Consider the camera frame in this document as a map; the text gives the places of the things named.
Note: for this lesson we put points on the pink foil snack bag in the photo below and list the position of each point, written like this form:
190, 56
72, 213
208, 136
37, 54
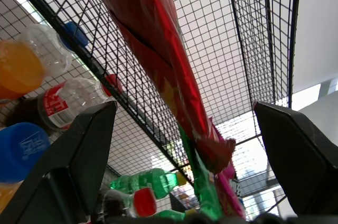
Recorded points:
230, 192

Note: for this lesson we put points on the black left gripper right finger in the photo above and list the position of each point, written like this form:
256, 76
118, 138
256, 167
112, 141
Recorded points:
298, 160

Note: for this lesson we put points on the cola bottle red cap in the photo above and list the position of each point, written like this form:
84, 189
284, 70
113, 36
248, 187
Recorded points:
144, 203

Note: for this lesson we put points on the green foil snack bag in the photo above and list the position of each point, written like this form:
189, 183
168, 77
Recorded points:
207, 195

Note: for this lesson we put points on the orange soda bottle blue cap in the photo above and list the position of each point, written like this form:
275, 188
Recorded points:
18, 68
18, 152

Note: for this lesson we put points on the green soda bottle yellow cap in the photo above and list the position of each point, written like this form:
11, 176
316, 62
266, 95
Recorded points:
150, 181

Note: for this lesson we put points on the cola bottle red label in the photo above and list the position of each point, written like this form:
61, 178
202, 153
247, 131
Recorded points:
74, 94

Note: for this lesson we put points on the red foil snack bag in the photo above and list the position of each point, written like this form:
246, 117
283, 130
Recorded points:
158, 49

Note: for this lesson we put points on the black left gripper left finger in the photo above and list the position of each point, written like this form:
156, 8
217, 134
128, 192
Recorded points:
60, 171

